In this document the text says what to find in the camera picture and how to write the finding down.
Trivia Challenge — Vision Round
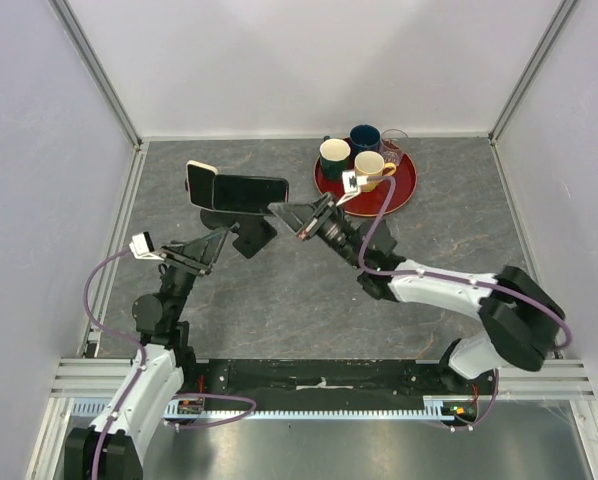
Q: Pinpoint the green mug cream inside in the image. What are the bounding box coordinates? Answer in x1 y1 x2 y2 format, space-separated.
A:
319 137 351 181

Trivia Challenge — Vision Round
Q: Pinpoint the dark blue mug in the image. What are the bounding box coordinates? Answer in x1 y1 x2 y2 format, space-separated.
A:
349 124 381 156

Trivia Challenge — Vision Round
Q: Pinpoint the red round tray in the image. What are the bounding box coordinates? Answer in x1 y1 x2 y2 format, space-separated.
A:
314 136 417 217

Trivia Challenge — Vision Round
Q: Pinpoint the black folding phone stand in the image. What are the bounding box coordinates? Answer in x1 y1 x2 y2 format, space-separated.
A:
230 215 277 259

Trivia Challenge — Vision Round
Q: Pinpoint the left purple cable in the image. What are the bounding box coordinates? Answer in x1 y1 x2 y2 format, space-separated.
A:
83 247 258 480

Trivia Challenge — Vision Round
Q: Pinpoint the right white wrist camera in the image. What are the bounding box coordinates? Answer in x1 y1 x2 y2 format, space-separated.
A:
337 170 361 206

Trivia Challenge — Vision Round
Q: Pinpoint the clear glass cup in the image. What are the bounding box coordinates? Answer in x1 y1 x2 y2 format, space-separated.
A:
380 128 409 166

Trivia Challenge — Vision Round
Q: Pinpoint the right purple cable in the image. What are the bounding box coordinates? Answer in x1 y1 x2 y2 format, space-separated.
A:
357 175 571 432

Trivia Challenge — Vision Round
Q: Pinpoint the black phone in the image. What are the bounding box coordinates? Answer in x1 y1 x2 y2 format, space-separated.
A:
212 174 289 215

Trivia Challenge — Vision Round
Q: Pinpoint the aluminium frame rail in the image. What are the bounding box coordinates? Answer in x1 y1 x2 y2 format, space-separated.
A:
26 0 598 480

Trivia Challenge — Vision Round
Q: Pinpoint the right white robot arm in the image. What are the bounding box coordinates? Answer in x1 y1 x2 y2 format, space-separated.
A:
269 194 565 394

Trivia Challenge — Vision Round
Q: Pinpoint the purple cable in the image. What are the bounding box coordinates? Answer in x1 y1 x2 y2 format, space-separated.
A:
83 247 258 480
357 175 571 432

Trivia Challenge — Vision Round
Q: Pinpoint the yellow mug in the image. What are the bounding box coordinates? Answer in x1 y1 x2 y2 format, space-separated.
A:
354 151 397 192

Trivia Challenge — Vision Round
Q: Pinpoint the black round-base phone stand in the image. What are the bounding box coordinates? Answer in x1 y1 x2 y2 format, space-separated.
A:
200 209 237 230

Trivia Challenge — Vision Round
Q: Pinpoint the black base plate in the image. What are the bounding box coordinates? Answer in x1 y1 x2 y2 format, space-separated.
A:
193 359 495 398

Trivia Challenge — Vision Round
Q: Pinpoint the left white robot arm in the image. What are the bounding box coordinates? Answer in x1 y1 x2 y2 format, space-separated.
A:
63 228 229 479

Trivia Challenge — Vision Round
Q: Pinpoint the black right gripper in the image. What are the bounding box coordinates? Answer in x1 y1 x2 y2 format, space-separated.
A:
269 191 364 270

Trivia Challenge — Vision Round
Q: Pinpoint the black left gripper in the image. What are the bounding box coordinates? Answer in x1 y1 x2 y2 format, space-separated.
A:
160 227 229 320

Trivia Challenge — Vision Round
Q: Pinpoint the white slotted cable duct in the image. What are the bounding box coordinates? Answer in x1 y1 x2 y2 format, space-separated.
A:
71 398 455 421

